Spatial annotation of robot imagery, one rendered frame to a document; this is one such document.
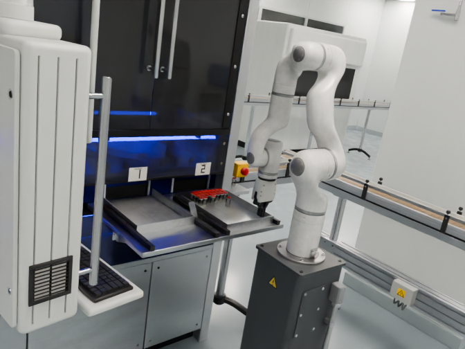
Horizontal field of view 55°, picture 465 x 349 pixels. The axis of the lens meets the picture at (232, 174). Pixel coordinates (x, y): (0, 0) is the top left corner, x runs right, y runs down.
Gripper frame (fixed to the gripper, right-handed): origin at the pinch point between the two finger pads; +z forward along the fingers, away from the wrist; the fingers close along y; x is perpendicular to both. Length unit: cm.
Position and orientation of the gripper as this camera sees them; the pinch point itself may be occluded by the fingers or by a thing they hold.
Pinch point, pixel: (261, 211)
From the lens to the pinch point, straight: 193.7
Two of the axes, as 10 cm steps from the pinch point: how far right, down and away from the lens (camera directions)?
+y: -7.6, 0.7, -6.4
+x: 6.3, 3.0, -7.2
